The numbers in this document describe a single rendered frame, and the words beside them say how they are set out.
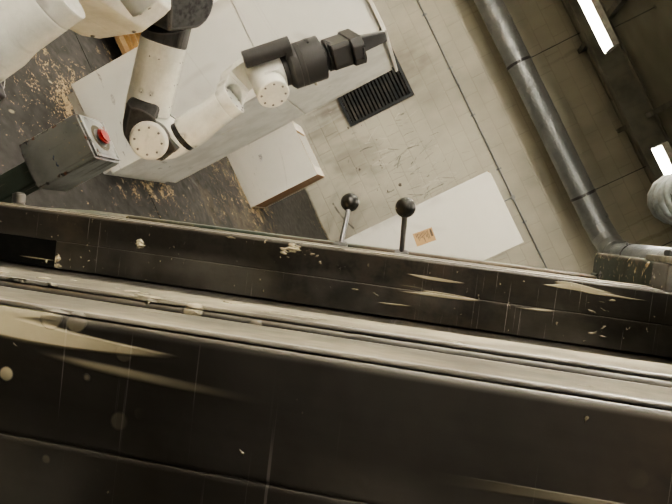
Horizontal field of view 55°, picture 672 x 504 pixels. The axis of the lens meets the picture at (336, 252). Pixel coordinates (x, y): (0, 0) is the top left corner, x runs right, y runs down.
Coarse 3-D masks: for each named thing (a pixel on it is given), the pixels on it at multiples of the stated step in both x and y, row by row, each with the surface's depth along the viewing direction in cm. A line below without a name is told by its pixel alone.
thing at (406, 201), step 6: (402, 198) 117; (408, 198) 117; (396, 204) 118; (402, 204) 116; (408, 204) 116; (414, 204) 117; (396, 210) 118; (402, 210) 117; (408, 210) 116; (414, 210) 117; (402, 216) 118; (408, 216) 118; (402, 222) 120; (402, 228) 120; (402, 234) 121; (402, 240) 121; (402, 246) 122; (396, 252) 123; (402, 252) 123; (408, 252) 124
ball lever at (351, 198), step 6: (342, 198) 129; (348, 198) 129; (354, 198) 129; (342, 204) 129; (348, 204) 129; (354, 204) 129; (348, 210) 129; (348, 216) 128; (342, 228) 127; (342, 234) 126; (342, 240) 126
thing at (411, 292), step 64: (0, 256) 80; (64, 256) 79; (128, 256) 77; (192, 256) 76; (256, 256) 75; (320, 256) 73; (384, 256) 72; (448, 320) 71; (512, 320) 70; (576, 320) 69; (640, 320) 68
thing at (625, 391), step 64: (0, 320) 17; (64, 320) 17; (128, 320) 17; (192, 320) 18; (256, 320) 20; (320, 320) 20; (0, 384) 17; (64, 384) 17; (128, 384) 17; (192, 384) 17; (256, 384) 16; (320, 384) 16; (384, 384) 16; (448, 384) 15; (512, 384) 15; (576, 384) 15; (640, 384) 16; (0, 448) 17; (64, 448) 17; (128, 448) 17; (192, 448) 17; (256, 448) 16; (320, 448) 16; (384, 448) 16; (448, 448) 15; (512, 448) 15; (576, 448) 15; (640, 448) 15
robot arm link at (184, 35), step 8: (144, 32) 124; (152, 32) 122; (160, 32) 123; (168, 32) 123; (176, 32) 123; (184, 32) 124; (152, 40) 123; (160, 40) 123; (168, 40) 123; (176, 40) 124; (184, 40) 125; (184, 48) 127
